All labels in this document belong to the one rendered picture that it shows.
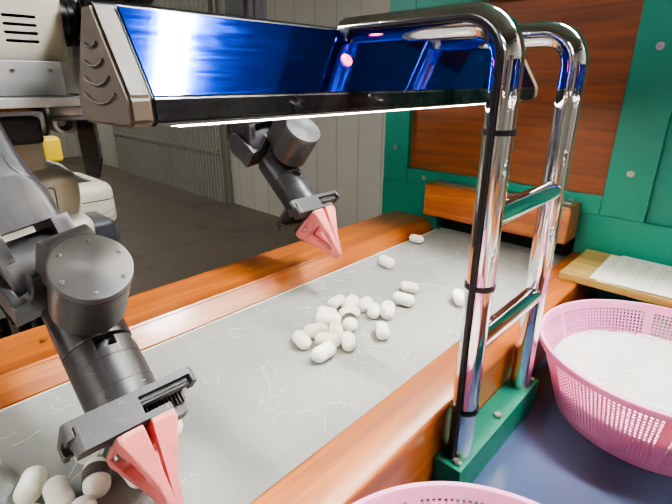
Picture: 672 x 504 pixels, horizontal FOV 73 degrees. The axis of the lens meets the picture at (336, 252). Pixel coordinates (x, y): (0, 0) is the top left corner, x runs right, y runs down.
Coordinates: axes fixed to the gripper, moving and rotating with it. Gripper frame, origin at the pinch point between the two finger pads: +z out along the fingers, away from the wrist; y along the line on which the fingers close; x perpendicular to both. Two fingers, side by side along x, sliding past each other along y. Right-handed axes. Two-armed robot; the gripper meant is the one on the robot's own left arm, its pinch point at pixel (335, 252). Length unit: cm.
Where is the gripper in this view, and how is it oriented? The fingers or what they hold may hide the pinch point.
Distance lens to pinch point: 71.6
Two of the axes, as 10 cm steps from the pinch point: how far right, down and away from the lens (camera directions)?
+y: 6.9, -2.6, 6.8
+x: -4.8, 5.4, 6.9
